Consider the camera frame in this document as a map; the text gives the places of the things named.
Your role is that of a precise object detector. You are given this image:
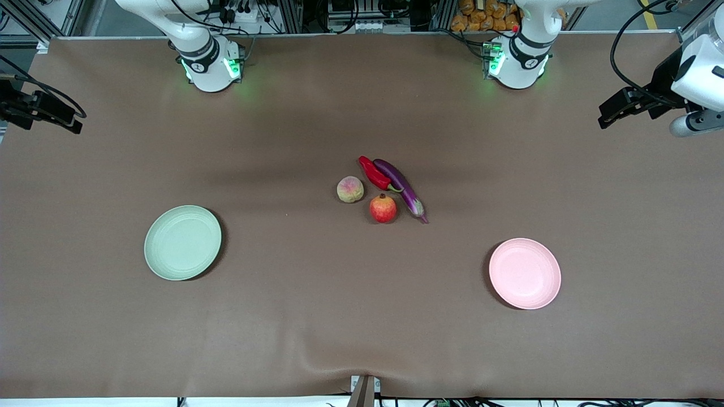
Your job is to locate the purple eggplant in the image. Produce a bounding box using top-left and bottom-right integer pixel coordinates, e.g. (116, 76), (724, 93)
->
(373, 158), (429, 224)

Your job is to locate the red chili pepper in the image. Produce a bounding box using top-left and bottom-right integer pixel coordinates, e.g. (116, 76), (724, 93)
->
(358, 155), (403, 194)

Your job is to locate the red pomegranate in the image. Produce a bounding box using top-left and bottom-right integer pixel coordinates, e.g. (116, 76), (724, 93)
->
(369, 193), (398, 224)

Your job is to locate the yellow-pink peach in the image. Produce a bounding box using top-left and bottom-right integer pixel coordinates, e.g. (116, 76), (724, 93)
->
(337, 176), (365, 204)

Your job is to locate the pale green plate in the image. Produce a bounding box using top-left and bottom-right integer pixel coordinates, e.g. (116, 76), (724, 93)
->
(144, 205), (222, 282)

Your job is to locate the pile of orange buns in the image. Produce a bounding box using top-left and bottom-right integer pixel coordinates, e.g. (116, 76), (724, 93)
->
(450, 0), (522, 33)

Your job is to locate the pink plate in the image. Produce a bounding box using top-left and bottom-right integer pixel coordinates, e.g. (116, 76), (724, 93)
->
(489, 238), (562, 310)

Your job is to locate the white power strip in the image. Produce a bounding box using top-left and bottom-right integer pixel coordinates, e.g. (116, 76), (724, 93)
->
(222, 0), (268, 27)

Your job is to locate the white terminal block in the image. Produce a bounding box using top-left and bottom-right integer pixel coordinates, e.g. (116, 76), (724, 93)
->
(355, 19), (398, 33)

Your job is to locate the brown table mat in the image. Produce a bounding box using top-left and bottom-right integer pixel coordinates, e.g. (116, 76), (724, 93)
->
(0, 31), (724, 400)

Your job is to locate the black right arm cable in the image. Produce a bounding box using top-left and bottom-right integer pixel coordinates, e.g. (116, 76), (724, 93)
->
(0, 55), (87, 119)

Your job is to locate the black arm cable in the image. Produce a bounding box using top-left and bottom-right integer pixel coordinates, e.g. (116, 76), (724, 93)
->
(609, 0), (688, 108)
(0, 55), (87, 119)

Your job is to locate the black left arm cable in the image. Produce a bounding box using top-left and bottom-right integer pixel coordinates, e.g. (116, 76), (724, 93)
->
(609, 0), (688, 108)

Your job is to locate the aluminium frame post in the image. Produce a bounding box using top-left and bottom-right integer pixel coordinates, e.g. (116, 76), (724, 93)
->
(279, 0), (304, 33)

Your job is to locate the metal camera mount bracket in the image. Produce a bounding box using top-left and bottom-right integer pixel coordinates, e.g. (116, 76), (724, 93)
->
(350, 374), (382, 407)

